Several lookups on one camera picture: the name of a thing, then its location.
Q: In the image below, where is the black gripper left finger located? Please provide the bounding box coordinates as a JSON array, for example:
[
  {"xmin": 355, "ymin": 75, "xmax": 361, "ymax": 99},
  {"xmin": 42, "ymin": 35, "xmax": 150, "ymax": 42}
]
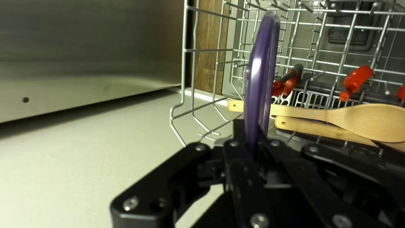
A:
[{"xmin": 109, "ymin": 118, "xmax": 273, "ymax": 228}]

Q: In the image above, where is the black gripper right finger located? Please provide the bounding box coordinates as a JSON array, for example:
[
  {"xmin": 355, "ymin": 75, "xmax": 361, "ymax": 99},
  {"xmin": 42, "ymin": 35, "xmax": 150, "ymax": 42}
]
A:
[{"xmin": 259, "ymin": 137, "xmax": 405, "ymax": 228}]

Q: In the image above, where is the purple plastic lid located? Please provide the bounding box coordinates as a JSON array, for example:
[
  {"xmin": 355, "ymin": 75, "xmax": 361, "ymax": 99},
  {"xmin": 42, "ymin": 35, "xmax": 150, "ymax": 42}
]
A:
[{"xmin": 244, "ymin": 9, "xmax": 283, "ymax": 161}]

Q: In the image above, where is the wooden spoon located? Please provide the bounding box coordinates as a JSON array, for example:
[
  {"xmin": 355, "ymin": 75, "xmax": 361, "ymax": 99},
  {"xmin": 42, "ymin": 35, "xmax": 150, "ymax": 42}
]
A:
[{"xmin": 228, "ymin": 98, "xmax": 405, "ymax": 144}]

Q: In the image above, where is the white baseboard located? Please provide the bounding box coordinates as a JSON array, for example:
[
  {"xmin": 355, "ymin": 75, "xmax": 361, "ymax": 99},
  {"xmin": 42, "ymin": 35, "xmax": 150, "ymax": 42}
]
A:
[{"xmin": 180, "ymin": 85, "xmax": 232, "ymax": 104}]

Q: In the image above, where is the grey appliance side panel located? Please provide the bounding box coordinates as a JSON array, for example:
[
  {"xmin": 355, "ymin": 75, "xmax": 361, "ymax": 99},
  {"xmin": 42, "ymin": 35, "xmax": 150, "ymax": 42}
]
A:
[{"xmin": 0, "ymin": 0, "xmax": 188, "ymax": 125}]

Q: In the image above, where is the dark handled utensil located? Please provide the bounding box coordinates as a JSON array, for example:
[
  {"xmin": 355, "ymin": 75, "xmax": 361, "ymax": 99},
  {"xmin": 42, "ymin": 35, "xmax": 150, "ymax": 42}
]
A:
[{"xmin": 271, "ymin": 62, "xmax": 306, "ymax": 99}]

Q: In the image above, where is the red handled utensil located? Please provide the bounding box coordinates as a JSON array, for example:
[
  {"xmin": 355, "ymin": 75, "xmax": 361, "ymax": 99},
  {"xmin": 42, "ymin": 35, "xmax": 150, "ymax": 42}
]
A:
[{"xmin": 338, "ymin": 65, "xmax": 376, "ymax": 104}]

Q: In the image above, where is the white wire upper rack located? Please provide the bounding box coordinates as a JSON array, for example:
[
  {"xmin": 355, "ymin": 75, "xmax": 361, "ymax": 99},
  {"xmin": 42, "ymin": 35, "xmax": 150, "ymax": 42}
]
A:
[{"xmin": 169, "ymin": 0, "xmax": 405, "ymax": 149}]

